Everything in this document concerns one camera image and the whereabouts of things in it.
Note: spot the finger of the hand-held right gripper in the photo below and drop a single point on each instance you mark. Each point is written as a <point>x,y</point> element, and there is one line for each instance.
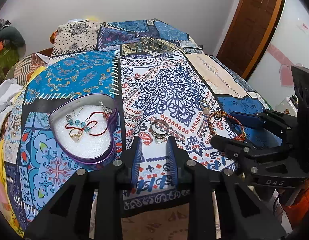
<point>244,120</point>
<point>229,142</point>

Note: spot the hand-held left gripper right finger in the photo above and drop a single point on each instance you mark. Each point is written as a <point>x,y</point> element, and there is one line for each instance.
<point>172,160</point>

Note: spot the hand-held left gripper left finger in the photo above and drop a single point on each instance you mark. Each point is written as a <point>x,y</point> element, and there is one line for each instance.
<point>137,155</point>

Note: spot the copper bangle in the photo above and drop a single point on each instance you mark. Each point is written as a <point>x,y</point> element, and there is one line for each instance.
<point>150,127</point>

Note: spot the purple heart-shaped tin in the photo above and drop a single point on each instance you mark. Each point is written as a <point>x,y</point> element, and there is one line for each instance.
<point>94,147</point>

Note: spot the person's orange clothing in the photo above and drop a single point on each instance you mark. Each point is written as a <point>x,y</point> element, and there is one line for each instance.
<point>299,205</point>

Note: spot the blue patchwork blanket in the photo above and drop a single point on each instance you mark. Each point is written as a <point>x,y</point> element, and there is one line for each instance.
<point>169,87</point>

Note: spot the brown wooden door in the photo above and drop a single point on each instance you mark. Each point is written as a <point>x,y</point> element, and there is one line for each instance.
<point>252,25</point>

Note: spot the orange striped cloth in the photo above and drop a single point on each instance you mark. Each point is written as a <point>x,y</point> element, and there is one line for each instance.
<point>27,67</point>

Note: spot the white cloth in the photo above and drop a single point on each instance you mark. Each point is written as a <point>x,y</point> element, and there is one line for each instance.
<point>7,92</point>

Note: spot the green patterned cloth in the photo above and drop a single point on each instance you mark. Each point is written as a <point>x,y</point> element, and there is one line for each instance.
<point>7,62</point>

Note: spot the pile of clothes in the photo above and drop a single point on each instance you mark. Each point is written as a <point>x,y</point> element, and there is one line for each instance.
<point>12,36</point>

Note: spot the pink wall sticker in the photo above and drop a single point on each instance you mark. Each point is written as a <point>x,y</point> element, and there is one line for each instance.
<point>284,75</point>

